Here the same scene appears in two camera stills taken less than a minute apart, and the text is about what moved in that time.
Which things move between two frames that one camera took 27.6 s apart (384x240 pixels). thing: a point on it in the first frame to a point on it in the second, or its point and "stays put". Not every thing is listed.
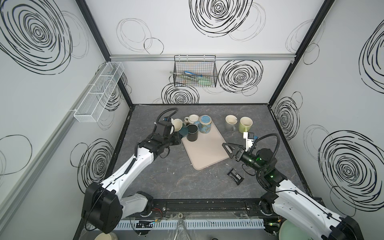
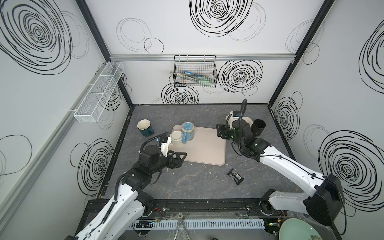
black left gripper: [174, 138] to [172, 158]
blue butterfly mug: [204, 124] to [188, 132]
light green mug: [245, 124] stays put
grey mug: [230, 121] stays put
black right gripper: [238, 153] to [227, 132]
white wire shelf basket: [92, 105] stays put
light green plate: [288, 231] stays put
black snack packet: [235, 176] stays put
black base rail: [206, 208] stays put
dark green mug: [184, 132] to [144, 126]
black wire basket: [198, 71] stays put
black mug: [192, 134] to [257, 127]
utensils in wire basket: [197, 78] stays put
